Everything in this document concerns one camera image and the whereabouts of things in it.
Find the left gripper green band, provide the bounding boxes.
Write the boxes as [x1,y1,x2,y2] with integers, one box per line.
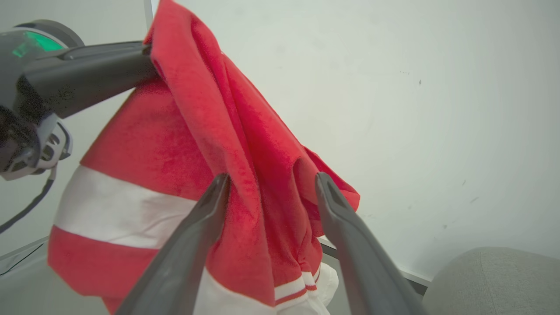
[0,19,160,181]

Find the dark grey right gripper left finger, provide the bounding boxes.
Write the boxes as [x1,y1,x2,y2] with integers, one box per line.
[115,173,231,315]

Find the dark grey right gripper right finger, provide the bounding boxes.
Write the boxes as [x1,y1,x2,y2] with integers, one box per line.
[315,172,427,315]

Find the red white striped garment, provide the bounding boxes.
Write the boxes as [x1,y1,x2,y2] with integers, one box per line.
[47,0,361,315]

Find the grey fabric sofa seat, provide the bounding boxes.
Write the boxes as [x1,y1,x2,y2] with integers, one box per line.
[422,247,560,315]

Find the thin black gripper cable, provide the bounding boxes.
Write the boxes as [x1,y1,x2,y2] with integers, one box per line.
[0,166,58,235]

